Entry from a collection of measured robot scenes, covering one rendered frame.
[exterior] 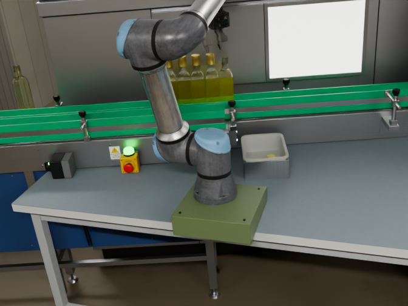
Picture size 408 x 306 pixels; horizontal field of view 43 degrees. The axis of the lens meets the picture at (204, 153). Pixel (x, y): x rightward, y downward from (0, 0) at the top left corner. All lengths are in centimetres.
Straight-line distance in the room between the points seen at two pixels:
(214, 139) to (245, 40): 70
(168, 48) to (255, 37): 85
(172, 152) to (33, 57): 354
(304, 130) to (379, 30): 53
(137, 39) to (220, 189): 57
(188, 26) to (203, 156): 45
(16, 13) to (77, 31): 266
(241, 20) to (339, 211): 91
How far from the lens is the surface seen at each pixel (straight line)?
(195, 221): 170
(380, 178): 207
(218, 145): 169
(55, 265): 232
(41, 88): 527
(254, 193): 182
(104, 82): 242
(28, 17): 515
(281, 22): 229
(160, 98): 165
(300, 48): 233
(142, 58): 155
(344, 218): 182
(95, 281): 285
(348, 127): 230
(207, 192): 175
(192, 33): 150
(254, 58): 231
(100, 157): 223
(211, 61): 216
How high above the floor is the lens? 177
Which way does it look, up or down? 27 degrees down
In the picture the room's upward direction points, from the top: 5 degrees counter-clockwise
